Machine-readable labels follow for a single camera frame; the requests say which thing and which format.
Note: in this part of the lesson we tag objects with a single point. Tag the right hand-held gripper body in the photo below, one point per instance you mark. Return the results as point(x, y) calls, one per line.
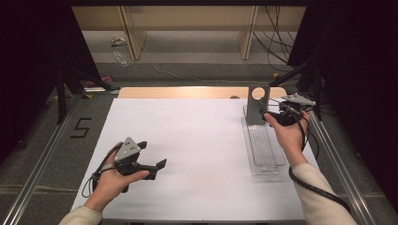
point(287, 117)

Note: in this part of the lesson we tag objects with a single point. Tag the dark curtain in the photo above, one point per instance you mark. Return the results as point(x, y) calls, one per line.
point(31, 62)
point(359, 78)

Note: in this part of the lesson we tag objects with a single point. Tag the metal floor rail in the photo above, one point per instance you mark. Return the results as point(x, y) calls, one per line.
point(37, 168)
point(338, 156)

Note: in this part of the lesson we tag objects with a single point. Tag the black metal stand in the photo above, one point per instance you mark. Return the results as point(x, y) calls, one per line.
point(61, 93)
point(317, 87)

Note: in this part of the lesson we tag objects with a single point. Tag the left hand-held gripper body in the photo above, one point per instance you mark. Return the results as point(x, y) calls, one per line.
point(126, 151)

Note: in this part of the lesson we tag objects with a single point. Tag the pink floor item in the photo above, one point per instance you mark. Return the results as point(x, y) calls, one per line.
point(104, 79)

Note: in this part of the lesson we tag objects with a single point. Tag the white board sheet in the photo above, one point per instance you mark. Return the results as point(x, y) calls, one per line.
point(194, 140)

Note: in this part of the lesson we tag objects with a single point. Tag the light wooden shelf unit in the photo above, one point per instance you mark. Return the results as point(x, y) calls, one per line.
point(187, 18)

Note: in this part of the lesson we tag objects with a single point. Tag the small grey floor item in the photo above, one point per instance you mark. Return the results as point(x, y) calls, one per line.
point(118, 40)

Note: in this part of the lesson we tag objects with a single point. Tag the clear plastic tray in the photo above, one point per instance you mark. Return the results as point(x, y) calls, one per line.
point(263, 150)

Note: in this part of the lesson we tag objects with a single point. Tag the clear plastic floor item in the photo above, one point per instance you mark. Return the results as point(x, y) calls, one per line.
point(120, 58)

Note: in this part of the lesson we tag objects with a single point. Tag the person's right hand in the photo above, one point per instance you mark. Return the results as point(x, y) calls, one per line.
point(291, 140)

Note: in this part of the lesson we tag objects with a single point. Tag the grey translucent phone case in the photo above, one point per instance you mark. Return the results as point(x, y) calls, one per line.
point(254, 109)

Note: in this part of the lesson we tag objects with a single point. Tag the person's left hand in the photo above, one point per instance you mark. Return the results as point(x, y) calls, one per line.
point(111, 186)

